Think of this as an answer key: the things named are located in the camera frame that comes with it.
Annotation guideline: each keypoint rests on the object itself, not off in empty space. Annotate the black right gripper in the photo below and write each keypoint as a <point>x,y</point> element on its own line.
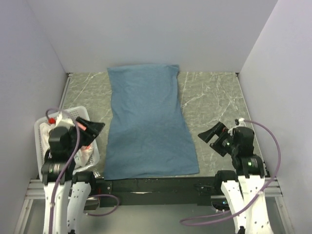
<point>219,129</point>

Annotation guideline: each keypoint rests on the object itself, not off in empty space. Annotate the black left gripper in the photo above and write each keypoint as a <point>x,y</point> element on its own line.
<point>93,128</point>

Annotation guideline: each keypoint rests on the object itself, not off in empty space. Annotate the blue fabric pillowcase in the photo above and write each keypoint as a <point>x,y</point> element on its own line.
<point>148,136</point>

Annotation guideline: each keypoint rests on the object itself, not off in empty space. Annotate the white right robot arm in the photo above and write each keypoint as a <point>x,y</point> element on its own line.
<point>243,187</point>

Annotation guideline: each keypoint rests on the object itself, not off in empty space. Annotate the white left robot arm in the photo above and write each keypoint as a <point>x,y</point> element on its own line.
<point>65,192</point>

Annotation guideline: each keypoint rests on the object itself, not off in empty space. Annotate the white plastic laundry basket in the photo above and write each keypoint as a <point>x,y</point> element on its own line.
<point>78,111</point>

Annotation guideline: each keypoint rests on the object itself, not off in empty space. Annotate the white printed cloth in basket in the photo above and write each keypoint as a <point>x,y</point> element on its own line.
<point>82,156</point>

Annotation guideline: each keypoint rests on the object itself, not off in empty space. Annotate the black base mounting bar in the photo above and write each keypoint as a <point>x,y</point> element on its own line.
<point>202,191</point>

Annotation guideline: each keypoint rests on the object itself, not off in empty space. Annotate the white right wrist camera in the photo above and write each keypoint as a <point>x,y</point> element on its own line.
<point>238,123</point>

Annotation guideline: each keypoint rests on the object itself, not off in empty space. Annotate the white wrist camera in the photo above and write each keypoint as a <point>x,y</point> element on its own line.
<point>60,120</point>
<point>238,123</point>

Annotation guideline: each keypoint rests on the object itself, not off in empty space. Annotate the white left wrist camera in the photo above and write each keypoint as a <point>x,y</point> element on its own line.
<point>60,120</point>

